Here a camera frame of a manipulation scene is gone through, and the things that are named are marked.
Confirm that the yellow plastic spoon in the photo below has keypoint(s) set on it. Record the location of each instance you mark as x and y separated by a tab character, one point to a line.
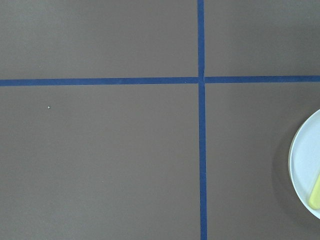
314	198

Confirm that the white round plate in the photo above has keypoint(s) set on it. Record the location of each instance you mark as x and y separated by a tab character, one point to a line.
304	162

